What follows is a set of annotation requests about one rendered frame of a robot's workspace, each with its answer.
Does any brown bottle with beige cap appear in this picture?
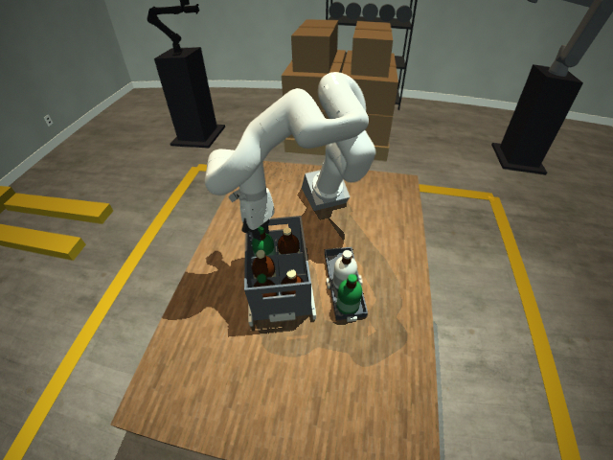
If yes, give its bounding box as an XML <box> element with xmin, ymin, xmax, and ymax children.
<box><xmin>278</xmin><ymin>227</ymin><xmax>300</xmax><ymax>255</ymax></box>
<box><xmin>252</xmin><ymin>250</ymin><xmax>277</xmax><ymax>279</ymax></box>

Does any brown bottle with green cap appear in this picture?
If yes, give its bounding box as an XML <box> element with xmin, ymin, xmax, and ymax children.
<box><xmin>253</xmin><ymin>274</ymin><xmax>278</xmax><ymax>297</ymax></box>

